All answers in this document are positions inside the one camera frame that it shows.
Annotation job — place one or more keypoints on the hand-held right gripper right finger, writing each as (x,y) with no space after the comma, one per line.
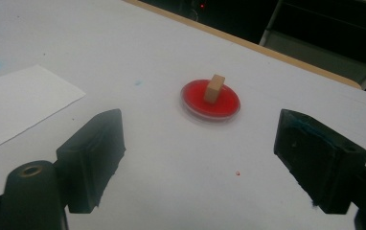
(318,159)

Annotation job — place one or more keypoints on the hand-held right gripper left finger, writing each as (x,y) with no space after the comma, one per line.
(90,159)

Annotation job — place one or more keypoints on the round red ink pad dish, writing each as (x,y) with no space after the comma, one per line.
(195,99)

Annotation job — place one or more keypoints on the wooden stamp block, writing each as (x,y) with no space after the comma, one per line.
(214,89)

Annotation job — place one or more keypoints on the white paper sheet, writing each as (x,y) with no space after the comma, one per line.
(21,99)

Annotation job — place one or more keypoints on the dark metal shelf rack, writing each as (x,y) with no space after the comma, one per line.
(315,54)

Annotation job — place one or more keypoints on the dark device with red light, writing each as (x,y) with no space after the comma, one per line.
(201,5)

